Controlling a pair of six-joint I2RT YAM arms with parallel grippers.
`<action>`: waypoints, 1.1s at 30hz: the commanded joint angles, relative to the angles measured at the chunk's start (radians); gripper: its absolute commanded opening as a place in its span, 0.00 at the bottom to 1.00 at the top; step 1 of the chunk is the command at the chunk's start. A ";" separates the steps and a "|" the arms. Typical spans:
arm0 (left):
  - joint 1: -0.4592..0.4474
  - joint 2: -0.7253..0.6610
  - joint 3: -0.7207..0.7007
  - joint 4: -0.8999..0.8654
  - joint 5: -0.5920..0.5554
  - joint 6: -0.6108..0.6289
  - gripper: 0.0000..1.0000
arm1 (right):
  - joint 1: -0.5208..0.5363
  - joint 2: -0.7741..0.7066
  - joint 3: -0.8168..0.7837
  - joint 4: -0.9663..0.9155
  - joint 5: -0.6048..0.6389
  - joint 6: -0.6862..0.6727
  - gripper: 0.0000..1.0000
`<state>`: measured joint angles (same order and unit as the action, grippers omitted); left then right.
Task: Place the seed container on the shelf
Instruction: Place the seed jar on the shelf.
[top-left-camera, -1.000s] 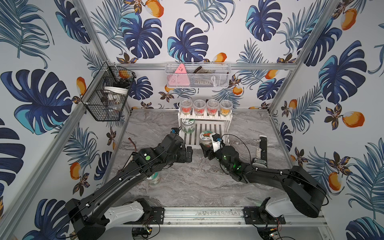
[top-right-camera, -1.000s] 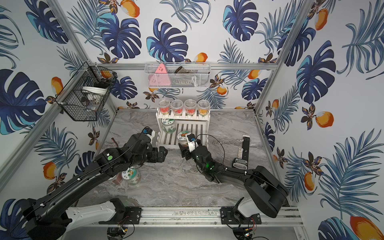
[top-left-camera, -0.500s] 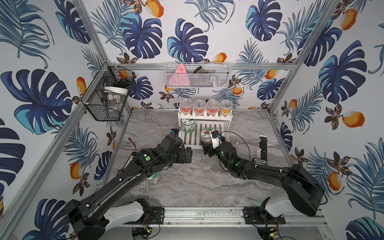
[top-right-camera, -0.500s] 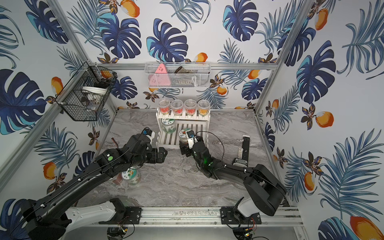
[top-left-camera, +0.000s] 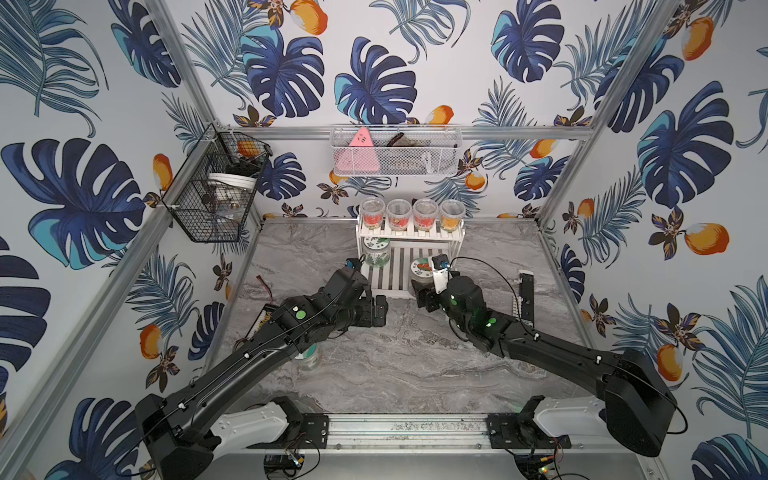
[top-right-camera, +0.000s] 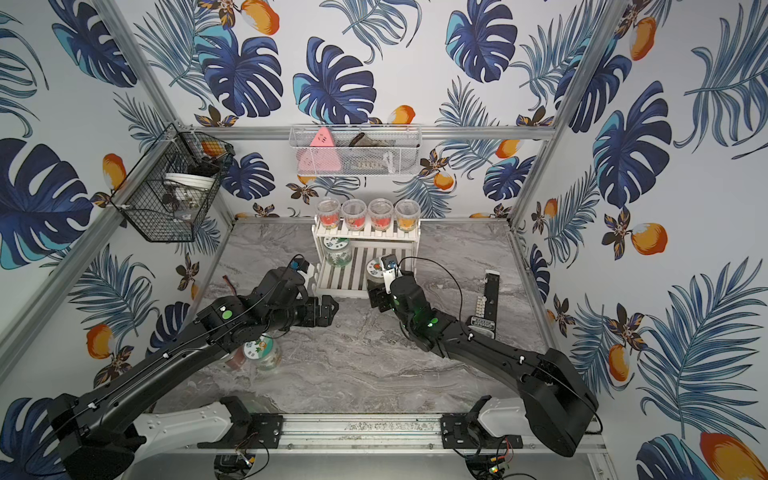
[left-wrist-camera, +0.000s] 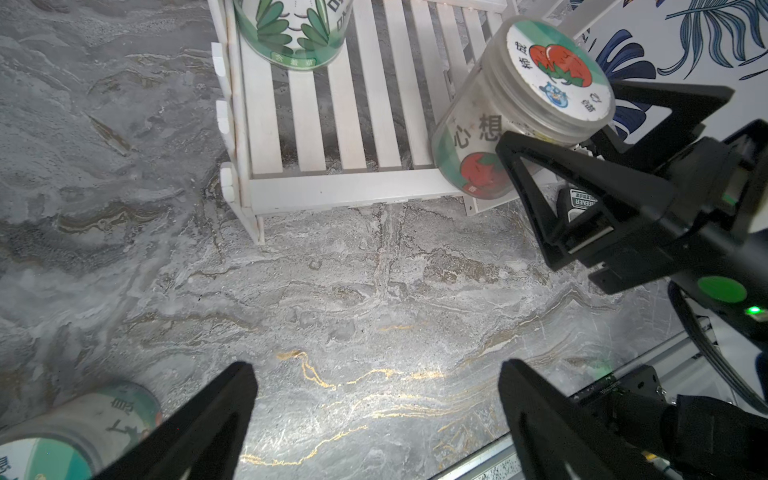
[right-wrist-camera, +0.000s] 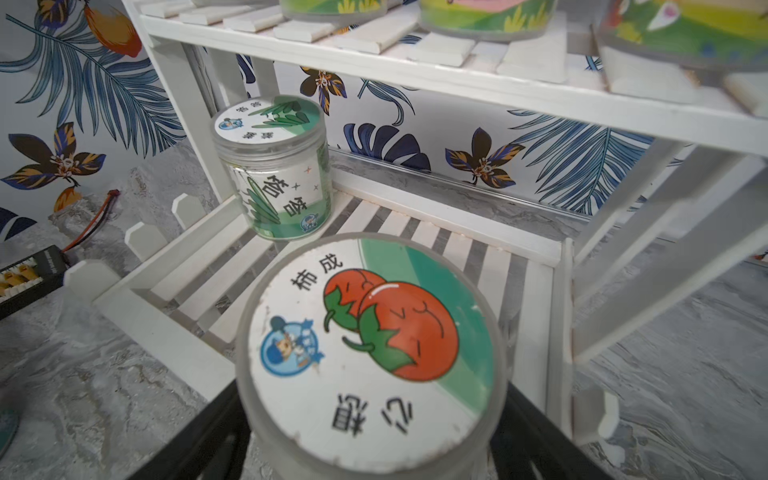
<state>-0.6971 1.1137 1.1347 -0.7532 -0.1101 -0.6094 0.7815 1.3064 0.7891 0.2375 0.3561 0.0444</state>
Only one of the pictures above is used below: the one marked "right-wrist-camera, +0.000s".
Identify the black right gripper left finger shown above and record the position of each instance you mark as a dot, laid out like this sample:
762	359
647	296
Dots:
213	445

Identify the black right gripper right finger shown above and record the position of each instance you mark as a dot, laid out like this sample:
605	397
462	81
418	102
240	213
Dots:
526	445

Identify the red label lid jar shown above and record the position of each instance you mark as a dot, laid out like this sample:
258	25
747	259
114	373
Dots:
369	356

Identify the green lid seed jar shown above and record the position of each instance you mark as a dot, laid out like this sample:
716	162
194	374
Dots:
275	151

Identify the clear seed container red label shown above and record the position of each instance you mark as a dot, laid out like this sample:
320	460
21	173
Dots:
718	35

